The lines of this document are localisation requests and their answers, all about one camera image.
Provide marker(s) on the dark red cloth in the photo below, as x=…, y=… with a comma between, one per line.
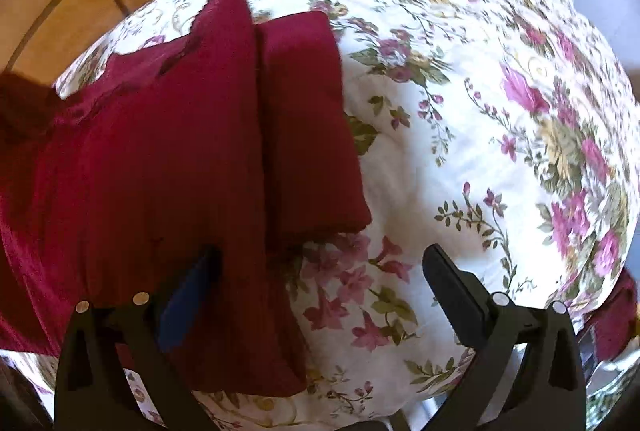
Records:
x=612, y=321

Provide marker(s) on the floral bed quilt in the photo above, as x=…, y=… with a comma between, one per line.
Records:
x=475, y=136

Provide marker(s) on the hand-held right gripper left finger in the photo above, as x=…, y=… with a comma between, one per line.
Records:
x=192, y=293

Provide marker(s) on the dark red garment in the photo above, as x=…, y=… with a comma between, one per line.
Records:
x=175, y=151

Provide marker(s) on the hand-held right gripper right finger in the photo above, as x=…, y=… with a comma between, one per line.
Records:
x=452, y=293

